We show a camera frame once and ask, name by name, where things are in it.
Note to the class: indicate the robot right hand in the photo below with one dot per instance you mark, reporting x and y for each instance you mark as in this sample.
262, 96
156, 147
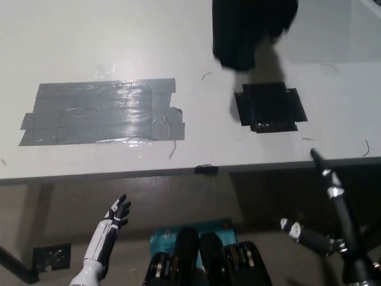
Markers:
333, 184

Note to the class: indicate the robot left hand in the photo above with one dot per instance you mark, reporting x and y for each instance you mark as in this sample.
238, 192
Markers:
117, 213

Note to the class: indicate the black t-shirt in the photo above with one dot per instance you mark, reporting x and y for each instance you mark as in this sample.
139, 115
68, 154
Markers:
238, 32

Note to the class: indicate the thin dark thread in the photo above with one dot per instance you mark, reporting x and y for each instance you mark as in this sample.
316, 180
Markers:
205, 75
330, 66
367, 147
174, 147

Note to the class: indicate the black floor tape marker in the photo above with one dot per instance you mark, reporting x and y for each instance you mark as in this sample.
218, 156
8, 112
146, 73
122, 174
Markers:
53, 256

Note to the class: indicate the grey table leg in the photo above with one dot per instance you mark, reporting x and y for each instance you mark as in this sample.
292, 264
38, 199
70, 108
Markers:
38, 208

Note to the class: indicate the small black tape strip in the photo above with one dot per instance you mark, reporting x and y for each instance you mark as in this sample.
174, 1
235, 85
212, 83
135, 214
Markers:
206, 169

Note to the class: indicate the black tape square patch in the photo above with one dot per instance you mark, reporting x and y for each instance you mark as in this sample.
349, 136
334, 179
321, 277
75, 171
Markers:
269, 104

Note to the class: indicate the grey duct tape patch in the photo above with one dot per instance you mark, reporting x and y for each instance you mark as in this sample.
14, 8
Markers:
101, 113

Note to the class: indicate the black metal frame bar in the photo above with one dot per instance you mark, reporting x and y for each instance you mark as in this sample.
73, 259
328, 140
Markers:
18, 266

